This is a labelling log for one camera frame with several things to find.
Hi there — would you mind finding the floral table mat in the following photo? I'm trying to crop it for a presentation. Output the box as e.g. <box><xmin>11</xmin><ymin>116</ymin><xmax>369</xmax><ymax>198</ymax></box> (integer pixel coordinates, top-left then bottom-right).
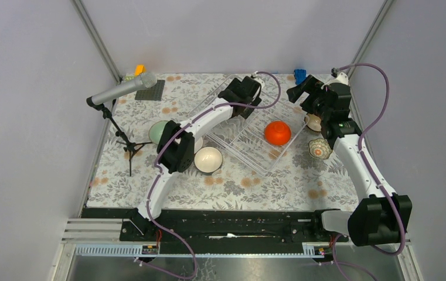
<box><xmin>86</xmin><ymin>73</ymin><xmax>358</xmax><ymax>211</ymax></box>

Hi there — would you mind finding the blue toy brick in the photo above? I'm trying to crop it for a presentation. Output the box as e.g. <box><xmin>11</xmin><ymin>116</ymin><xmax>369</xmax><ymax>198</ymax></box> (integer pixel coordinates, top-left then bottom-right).
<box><xmin>294</xmin><ymin>68</ymin><xmax>308</xmax><ymax>85</ymax></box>

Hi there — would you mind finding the white flower-shaped bowl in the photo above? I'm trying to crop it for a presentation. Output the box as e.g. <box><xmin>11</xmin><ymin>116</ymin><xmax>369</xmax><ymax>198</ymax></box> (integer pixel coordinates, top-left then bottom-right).
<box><xmin>308</xmin><ymin>138</ymin><xmax>333</xmax><ymax>160</ymax></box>

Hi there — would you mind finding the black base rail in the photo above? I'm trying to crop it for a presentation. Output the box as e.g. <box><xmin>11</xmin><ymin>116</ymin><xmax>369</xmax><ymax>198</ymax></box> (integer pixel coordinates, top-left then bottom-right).
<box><xmin>120</xmin><ymin>207</ymin><xmax>350</xmax><ymax>256</ymax></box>

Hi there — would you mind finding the white wire dish rack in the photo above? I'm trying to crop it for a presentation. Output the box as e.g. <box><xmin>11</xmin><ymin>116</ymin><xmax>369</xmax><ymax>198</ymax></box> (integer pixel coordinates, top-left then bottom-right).
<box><xmin>203</xmin><ymin>86</ymin><xmax>308</xmax><ymax>175</ymax></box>

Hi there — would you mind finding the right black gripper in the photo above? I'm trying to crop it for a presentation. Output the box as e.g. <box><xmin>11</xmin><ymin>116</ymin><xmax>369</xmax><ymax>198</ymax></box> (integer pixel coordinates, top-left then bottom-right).
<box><xmin>286</xmin><ymin>75</ymin><xmax>331</xmax><ymax>121</ymax></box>

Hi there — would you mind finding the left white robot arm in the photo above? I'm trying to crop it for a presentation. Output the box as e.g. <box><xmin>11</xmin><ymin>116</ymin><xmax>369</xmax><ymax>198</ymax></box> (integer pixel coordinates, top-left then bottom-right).
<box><xmin>133</xmin><ymin>74</ymin><xmax>263</xmax><ymax>241</ymax></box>

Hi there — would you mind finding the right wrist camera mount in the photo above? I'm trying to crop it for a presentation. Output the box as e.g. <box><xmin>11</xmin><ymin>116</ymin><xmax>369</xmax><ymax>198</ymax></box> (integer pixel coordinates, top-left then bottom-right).
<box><xmin>324</xmin><ymin>72</ymin><xmax>349</xmax><ymax>87</ymax></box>

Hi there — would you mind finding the celadon green ceramic bowl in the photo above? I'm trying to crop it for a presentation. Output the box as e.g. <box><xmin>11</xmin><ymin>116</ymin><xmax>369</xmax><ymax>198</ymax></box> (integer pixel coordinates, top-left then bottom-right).
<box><xmin>148</xmin><ymin>121</ymin><xmax>168</xmax><ymax>144</ymax></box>

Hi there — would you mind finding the orange bowl white inside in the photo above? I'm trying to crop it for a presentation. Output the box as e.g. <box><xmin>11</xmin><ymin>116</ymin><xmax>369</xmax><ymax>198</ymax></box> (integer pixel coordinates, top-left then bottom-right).
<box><xmin>193</xmin><ymin>138</ymin><xmax>203</xmax><ymax>154</ymax></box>

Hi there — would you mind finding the silver microphone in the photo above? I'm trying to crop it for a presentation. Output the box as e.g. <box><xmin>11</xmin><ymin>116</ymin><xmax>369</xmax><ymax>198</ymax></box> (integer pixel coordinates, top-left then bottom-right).
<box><xmin>86</xmin><ymin>72</ymin><xmax>157</xmax><ymax>108</ymax></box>

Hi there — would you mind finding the grey lego baseplate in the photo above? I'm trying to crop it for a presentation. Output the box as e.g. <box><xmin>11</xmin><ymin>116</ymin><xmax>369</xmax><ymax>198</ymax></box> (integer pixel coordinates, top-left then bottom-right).
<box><xmin>135</xmin><ymin>80</ymin><xmax>165</xmax><ymax>101</ymax></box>

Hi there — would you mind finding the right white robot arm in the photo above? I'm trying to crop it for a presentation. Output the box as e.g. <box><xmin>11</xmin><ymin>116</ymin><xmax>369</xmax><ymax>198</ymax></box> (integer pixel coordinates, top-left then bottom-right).
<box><xmin>287</xmin><ymin>73</ymin><xmax>412</xmax><ymax>246</ymax></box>

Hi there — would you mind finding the purple cable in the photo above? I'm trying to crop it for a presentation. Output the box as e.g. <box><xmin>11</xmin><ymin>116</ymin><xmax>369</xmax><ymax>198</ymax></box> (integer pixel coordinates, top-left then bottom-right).
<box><xmin>331</xmin><ymin>63</ymin><xmax>407</xmax><ymax>281</ymax></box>
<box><xmin>133</xmin><ymin>71</ymin><xmax>282</xmax><ymax>281</ymax></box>

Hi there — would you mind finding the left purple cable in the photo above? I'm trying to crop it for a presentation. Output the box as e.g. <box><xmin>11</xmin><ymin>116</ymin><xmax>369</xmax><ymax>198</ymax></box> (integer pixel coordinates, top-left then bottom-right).
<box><xmin>133</xmin><ymin>71</ymin><xmax>282</xmax><ymax>281</ymax></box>

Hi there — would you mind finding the yellow toy brick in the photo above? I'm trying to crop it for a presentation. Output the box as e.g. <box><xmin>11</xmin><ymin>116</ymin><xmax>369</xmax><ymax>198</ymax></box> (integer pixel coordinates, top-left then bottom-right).
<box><xmin>134</xmin><ymin>64</ymin><xmax>145</xmax><ymax>77</ymax></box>

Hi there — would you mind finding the teal square ceramic cup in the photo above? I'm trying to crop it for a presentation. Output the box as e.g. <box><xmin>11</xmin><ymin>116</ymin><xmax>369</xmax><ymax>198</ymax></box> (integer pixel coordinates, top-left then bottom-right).
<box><xmin>194</xmin><ymin>147</ymin><xmax>223</xmax><ymax>175</ymax></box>

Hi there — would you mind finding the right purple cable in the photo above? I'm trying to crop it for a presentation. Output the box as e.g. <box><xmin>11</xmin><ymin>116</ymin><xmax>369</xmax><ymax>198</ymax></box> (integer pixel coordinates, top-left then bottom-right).
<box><xmin>331</xmin><ymin>63</ymin><xmax>407</xmax><ymax>281</ymax></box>

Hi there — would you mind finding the black bowl patterned rim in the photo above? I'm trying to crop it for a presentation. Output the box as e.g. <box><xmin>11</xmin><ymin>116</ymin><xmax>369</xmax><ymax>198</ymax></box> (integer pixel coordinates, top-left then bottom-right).
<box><xmin>305</xmin><ymin>113</ymin><xmax>322</xmax><ymax>133</ymax></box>

